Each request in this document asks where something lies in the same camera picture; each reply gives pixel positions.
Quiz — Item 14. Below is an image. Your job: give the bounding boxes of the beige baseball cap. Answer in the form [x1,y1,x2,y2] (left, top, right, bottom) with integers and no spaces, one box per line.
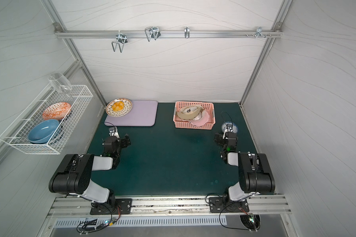
[177,105,203,120]

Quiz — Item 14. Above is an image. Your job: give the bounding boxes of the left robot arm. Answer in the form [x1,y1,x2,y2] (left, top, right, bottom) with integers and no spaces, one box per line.
[48,134,131,211]

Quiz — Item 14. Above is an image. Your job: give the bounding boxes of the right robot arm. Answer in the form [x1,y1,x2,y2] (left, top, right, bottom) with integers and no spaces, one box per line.
[214,132,276,202]

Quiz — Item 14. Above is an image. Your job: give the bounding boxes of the pink baseball cap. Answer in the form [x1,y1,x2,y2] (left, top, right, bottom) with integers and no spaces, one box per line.
[189,110,210,127]

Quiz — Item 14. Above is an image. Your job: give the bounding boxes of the blue white porcelain bowl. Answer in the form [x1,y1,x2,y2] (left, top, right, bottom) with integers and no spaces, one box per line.
[221,121,238,134]

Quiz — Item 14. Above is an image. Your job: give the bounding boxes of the pink plastic basket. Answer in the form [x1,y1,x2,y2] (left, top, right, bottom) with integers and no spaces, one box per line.
[173,101,216,130]

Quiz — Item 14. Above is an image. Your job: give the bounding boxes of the yellow fruit pieces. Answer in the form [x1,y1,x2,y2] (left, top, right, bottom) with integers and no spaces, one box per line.
[112,101,124,112]

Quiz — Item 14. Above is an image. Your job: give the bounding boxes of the patterned plate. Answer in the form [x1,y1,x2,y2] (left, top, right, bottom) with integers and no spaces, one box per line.
[105,98,133,118]

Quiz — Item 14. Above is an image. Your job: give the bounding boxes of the lavender cutting mat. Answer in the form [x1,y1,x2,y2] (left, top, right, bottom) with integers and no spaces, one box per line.
[104,100,158,127]

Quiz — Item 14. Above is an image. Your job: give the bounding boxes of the orange patterned bowl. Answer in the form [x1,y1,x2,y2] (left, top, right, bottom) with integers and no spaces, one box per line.
[42,102,72,120]

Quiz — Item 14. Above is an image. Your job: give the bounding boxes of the blue ceramic bowl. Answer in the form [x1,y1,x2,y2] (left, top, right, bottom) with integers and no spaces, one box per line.
[27,119,60,144]

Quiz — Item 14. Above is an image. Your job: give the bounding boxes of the clear drinking glass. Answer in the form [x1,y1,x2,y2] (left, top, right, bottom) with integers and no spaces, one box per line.
[48,73,72,95]

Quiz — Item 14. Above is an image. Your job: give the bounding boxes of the small metal hook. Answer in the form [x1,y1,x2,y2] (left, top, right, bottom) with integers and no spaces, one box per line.
[184,27,190,39]

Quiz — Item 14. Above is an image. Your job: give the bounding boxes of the loop metal hook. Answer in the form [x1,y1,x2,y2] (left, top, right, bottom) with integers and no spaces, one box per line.
[144,27,161,41]

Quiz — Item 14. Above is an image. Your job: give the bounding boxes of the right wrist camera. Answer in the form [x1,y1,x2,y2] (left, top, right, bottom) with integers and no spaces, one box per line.
[222,122,234,138]

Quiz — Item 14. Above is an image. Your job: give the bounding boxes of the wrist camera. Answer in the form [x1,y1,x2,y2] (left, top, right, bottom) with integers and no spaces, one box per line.
[222,122,234,138]
[108,126,120,138]

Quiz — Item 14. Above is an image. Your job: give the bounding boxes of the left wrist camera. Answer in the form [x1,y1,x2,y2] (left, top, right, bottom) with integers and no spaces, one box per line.
[108,126,120,138]

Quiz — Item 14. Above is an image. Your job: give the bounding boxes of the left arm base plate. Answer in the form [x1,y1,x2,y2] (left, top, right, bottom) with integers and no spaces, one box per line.
[90,198,133,215]

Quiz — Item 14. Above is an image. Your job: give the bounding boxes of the right base cable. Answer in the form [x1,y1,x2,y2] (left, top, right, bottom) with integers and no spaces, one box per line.
[204,194,261,232]

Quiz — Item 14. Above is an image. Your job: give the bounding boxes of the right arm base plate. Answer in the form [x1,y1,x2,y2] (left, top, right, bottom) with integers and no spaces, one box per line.
[206,197,250,213]

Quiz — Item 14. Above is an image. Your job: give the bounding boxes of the white wire wall basket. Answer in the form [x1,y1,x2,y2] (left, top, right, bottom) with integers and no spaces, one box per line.
[0,85,93,155]

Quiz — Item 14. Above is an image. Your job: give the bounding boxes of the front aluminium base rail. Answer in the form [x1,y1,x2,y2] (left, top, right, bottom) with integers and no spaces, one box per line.
[47,195,292,218]

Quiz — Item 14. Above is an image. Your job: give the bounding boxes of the left base cable bundle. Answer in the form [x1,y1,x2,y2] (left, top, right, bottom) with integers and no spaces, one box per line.
[76,204,122,235]

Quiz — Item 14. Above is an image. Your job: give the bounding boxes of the double wire metal hook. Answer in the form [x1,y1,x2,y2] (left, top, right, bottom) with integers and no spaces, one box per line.
[111,31,128,53]

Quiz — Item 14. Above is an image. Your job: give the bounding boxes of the horizontal aluminium rail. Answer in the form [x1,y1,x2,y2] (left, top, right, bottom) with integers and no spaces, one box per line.
[55,29,283,39]

